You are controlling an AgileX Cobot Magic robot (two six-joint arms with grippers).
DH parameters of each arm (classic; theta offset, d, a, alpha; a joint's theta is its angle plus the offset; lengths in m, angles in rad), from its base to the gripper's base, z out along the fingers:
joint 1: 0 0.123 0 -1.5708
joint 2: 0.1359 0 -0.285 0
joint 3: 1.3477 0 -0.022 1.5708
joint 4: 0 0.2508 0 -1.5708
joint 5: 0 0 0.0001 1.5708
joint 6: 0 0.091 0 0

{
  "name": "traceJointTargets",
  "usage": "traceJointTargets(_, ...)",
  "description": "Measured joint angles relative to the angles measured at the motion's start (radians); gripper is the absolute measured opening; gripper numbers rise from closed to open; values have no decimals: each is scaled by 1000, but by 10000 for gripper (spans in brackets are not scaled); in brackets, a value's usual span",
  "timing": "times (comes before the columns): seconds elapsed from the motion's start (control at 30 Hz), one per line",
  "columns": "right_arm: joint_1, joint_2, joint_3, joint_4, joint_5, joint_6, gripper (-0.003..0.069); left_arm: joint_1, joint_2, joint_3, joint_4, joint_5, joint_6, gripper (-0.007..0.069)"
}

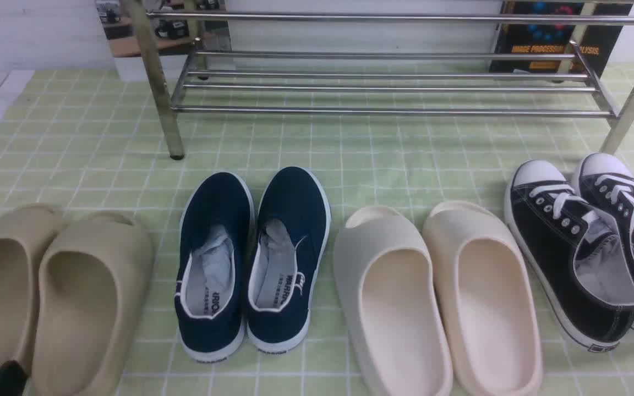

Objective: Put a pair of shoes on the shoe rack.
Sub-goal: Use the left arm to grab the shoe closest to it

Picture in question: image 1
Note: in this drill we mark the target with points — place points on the navy canvas shoe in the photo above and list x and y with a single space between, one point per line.
293 227
213 236

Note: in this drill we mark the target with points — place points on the metal shoe rack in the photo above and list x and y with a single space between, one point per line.
575 74

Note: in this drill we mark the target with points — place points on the left cream foam slide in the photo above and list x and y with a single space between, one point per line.
384 279

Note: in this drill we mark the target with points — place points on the cream foam slide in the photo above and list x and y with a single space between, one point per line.
485 300
384 279

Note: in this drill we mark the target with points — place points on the green checked tablecloth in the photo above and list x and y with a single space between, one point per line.
88 141

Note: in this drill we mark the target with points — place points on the right cream foam slide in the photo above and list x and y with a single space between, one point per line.
485 300

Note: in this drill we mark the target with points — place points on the wooden shelf with items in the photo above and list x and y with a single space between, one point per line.
172 36

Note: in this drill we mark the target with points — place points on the right tan foam slide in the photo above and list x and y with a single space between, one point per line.
93 281

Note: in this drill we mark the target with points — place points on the tan foam slide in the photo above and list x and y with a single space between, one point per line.
25 234
93 281

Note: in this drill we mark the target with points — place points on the left black lace sneaker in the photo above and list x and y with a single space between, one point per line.
576 252

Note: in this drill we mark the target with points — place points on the black image processing book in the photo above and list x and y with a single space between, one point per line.
596 43

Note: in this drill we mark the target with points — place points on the left tan foam slide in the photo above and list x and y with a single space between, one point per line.
25 234

